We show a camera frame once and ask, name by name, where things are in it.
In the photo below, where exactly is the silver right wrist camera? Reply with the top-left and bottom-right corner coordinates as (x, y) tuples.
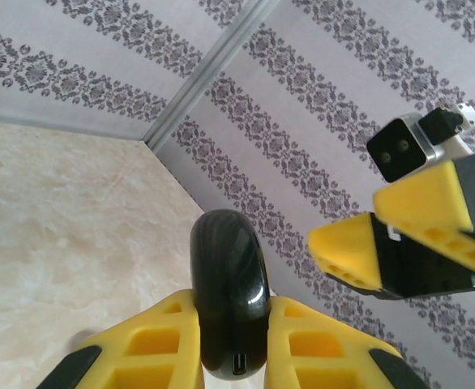
(366, 113), (447, 184)

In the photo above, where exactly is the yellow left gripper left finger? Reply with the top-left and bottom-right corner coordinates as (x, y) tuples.
(38, 289), (204, 389)

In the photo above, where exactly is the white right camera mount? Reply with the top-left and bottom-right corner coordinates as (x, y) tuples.
(419, 100), (475, 157)

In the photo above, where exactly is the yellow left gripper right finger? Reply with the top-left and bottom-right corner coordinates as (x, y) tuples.
(263, 295), (430, 389)

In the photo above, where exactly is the black earbud charging case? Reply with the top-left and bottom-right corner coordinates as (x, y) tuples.
(189, 207), (272, 383)

